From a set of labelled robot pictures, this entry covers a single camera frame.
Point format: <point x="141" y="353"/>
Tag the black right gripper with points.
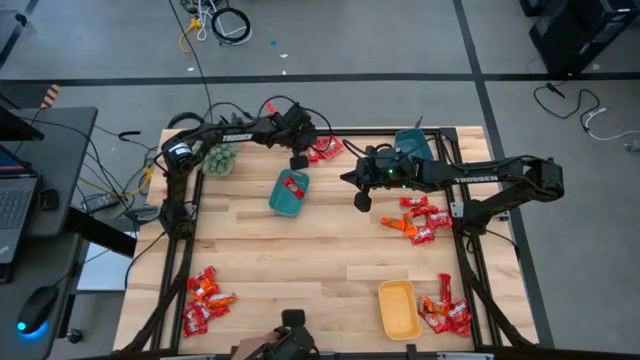
<point x="390" y="170"/>

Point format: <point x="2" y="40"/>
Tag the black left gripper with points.
<point x="297" y="125"/>

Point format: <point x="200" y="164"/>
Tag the red KitKat bar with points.
<point x="445" y="287"/>
<point x="202" y="274"/>
<point x="424" y="211"/>
<point x="314" y="154"/>
<point x="294" y="188"/>
<point x="414" y="201"/>
<point x="432" y="322"/>

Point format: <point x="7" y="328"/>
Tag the orange Reese's pack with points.
<point x="429" y="305"/>
<point x="410" y="227"/>
<point x="221" y="300"/>
<point x="392" y="222"/>
<point x="205" y="289"/>

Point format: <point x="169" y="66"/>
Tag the dark blue plastic bin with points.
<point x="410" y="140"/>

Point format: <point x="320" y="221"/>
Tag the teal green plastic bin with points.
<point x="282" y="202"/>

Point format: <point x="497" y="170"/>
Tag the yellow plastic bin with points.
<point x="400" y="310"/>

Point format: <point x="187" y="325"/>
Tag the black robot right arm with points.
<point x="475" y="175"/>

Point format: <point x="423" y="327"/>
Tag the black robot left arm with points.
<point x="240" y="136"/>

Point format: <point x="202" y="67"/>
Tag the grey clamp lever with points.
<point x="418" y="123"/>

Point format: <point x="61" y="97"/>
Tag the green plant in white pot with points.
<point x="220" y="160"/>

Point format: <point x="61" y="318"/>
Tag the grey metal mounting plate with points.
<point x="142" y="214"/>
<point x="457" y="209"/>

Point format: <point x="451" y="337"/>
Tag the person's hand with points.
<point x="252" y="347"/>

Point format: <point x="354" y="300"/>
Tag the black desk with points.
<point x="65" y="150"/>

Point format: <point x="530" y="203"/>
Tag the orange black striped object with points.
<point x="50" y="96"/>

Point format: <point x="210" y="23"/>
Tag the black equipment case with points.
<point x="575" y="35"/>

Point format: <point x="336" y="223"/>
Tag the small black puck device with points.
<point x="49" y="200"/>

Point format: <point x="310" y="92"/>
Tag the grey floor plug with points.
<point x="633" y="146"/>

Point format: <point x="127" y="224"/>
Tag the black monitor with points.
<point x="17" y="131"/>

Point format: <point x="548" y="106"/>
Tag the grey laptop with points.
<point x="15" y="210"/>

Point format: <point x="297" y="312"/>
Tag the black desk caster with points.
<point x="74" y="336"/>

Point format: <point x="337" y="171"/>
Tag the black computer mouse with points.
<point x="37" y="309"/>

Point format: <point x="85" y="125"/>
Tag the black metal table frame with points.
<point x="360" y="133"/>

